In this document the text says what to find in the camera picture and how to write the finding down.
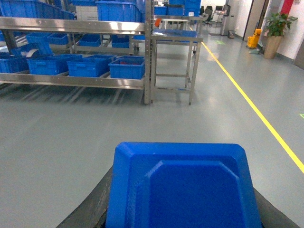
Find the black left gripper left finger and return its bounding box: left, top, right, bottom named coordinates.
left=58, top=168, right=113, bottom=228

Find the blue storage bin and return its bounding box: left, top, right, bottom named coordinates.
left=27, top=54, right=83, bottom=76
left=67, top=55, right=117, bottom=77
left=0, top=53, right=29, bottom=73

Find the potted plant in gold pot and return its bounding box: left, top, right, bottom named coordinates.
left=264, top=12, right=298, bottom=59

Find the stainless steel side table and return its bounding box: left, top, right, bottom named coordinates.
left=150, top=28, right=203, bottom=105

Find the yellow mop bucket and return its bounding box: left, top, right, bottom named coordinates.
left=247, top=28, right=262, bottom=49

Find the blue plastic tray part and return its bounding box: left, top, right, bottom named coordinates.
left=105, top=142, right=262, bottom=228

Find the steel shelf rack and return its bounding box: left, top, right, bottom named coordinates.
left=0, top=0, right=153, bottom=104

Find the blue bin with red parts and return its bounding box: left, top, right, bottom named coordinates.
left=109, top=57, right=145, bottom=80

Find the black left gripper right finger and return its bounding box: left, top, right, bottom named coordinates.
left=254, top=188, right=300, bottom=228

